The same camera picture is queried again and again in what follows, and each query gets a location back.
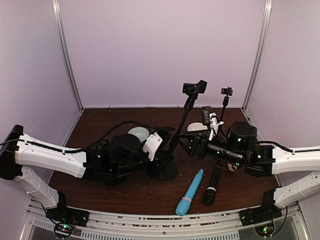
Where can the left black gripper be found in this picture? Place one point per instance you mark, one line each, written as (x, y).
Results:
(152, 165)

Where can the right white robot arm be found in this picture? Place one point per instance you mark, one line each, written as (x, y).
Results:
(241, 149)

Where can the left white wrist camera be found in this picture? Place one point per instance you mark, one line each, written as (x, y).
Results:
(151, 145)

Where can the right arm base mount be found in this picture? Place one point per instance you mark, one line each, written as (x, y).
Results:
(263, 216)

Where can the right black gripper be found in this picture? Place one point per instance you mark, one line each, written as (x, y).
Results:
(198, 147)

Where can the aluminium frame post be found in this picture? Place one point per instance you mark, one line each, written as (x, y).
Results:
(66, 57)
(264, 31)

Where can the black handheld microphone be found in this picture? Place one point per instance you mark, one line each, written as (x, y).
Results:
(211, 190)

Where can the right aluminium frame post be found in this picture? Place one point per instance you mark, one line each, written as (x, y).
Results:
(264, 31)

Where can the blue toy microphone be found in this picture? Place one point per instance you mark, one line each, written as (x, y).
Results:
(185, 202)

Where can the front aluminium rail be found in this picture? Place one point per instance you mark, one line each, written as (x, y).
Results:
(223, 225)

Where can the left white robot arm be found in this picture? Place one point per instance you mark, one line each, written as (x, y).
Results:
(107, 161)

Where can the light teal bowl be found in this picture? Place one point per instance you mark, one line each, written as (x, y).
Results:
(141, 133)

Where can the thin black stand with clip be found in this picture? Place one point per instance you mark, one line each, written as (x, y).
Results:
(227, 92)

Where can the tall black microphone stand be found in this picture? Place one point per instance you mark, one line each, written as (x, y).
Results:
(192, 90)

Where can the left aluminium frame post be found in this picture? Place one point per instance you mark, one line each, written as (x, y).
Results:
(66, 57)

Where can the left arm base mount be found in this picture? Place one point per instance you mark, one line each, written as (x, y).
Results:
(65, 219)

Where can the white bowl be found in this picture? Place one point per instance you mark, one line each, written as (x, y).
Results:
(196, 126)

